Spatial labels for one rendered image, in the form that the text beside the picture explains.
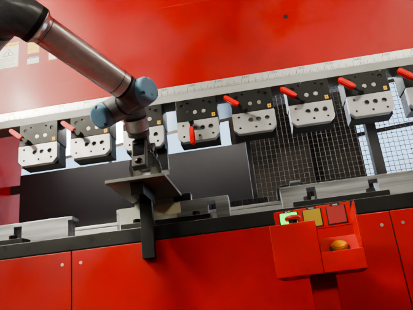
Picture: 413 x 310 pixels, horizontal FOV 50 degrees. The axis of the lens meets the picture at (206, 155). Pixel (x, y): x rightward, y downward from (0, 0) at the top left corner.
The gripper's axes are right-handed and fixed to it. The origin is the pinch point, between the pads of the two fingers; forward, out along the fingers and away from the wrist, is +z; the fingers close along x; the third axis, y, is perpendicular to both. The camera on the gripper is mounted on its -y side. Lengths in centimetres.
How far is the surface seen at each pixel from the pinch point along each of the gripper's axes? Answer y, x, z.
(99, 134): 19.2, 18.5, -15.9
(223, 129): 290, -13, 76
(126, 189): -9.6, 4.7, -5.5
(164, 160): 13.5, -4.0, -4.3
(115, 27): 48, 11, -50
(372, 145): 81, -96, 29
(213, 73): 30.5, -25.6, -29.2
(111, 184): -15.2, 7.1, -10.2
